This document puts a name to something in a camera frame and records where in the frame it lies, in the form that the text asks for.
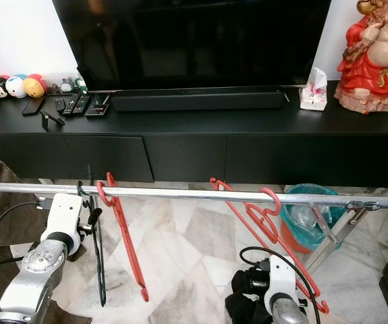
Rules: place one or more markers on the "small black box red mark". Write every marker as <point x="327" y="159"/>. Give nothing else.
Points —
<point x="98" y="108"/>

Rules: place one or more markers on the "red laughing Buddha statue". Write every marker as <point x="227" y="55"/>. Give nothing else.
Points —
<point x="376" y="67"/>

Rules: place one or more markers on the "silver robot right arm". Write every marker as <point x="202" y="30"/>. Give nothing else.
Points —
<point x="291" y="312"/>

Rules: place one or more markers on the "red plastic hanger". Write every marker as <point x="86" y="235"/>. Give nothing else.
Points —
<point x="127" y="236"/>
<point x="276" y="202"/>

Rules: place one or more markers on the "black television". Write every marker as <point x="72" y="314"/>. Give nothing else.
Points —
<point x="194" y="40"/>

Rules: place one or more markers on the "black soundbar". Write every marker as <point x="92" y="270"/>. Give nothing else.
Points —
<point x="197" y="100"/>

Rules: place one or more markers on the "small black green figurine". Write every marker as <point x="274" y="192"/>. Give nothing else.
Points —
<point x="81" y="84"/>

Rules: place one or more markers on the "black remote control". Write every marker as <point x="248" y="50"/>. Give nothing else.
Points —
<point x="77" y="104"/>
<point x="60" y="105"/>

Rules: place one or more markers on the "white egg figurine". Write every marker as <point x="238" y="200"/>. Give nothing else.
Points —
<point x="15" y="86"/>

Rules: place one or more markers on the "orange bin teal bag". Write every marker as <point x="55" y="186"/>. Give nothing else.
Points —
<point x="308" y="216"/>

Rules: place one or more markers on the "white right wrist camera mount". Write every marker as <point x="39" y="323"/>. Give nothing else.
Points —
<point x="283" y="283"/>

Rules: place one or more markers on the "dark grey plastic hanger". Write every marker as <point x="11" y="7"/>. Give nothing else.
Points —
<point x="100" y="270"/>

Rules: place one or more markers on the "black smartphone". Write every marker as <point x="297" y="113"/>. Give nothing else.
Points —
<point x="33" y="106"/>

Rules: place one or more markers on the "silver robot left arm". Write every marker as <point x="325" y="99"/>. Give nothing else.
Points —
<point x="38" y="283"/>

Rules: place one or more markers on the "brown trousers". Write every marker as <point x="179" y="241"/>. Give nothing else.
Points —
<point x="5" y="229"/>

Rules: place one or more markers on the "white tissue box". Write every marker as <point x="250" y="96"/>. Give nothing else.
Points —
<point x="315" y="94"/>

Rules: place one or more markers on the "black knit garment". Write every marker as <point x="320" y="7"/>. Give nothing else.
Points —
<point x="244" y="304"/>

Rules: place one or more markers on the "black TV cabinet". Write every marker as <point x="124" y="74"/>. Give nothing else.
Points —
<point x="220" y="142"/>

